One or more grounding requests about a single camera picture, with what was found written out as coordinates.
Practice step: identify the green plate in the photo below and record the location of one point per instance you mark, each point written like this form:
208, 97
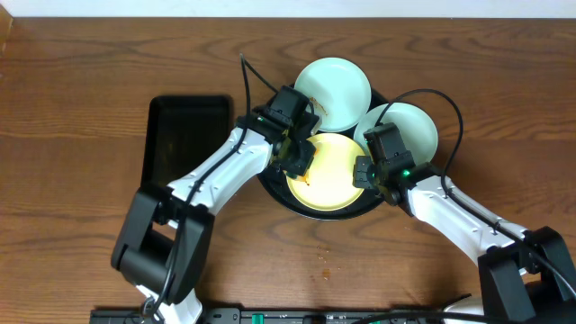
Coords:
339, 90
417, 129

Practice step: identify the rectangular black tray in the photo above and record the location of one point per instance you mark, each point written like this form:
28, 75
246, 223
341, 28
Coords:
182, 132

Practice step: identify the yellow plate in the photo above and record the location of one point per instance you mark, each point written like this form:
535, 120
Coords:
327, 186

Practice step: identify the round black tray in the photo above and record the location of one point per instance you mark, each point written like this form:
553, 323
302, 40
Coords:
274, 182

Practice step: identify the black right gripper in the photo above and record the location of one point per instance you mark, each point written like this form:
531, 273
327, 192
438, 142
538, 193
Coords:
361, 178

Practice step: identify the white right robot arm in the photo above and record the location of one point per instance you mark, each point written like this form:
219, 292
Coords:
526, 276

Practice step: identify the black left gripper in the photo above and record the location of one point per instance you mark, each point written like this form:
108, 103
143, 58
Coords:
296, 157

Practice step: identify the green yellow sponge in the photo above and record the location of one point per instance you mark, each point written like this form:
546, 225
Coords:
294, 178

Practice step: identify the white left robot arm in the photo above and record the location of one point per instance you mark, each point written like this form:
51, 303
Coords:
164, 240

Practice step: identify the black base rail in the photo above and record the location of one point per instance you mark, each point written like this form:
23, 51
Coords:
237, 316

